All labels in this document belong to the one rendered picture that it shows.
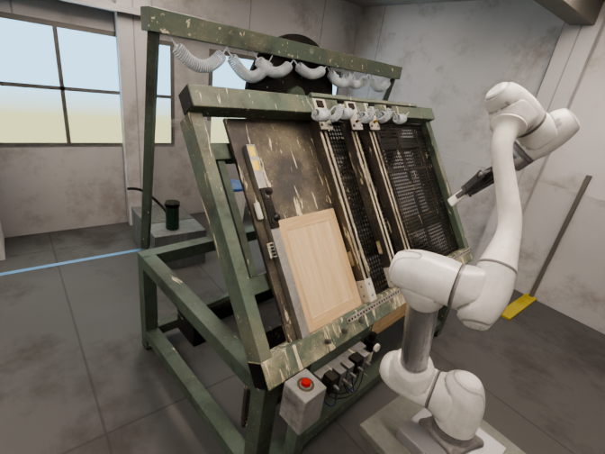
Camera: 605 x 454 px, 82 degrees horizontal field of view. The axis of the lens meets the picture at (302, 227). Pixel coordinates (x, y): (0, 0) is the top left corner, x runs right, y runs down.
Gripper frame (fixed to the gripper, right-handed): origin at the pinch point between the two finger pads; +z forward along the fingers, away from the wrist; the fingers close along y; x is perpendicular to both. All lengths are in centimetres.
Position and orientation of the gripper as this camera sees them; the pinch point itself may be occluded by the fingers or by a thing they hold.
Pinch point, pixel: (457, 197)
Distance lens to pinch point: 142.8
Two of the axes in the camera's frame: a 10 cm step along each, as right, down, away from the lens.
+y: -7.6, -0.7, -6.4
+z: -5.7, 5.4, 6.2
